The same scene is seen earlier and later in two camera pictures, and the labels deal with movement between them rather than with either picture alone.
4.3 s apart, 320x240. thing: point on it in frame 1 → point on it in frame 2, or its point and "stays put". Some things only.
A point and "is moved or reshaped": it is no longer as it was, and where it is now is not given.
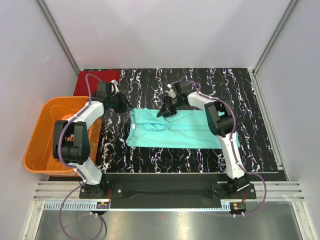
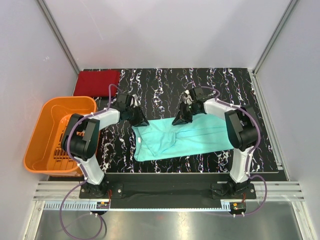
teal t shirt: (184, 129) is moved or reshaped
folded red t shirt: (80, 88) stays put
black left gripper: (120, 103) → (136, 115)
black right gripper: (169, 104) → (185, 112)
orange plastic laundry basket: (38, 152) stays put
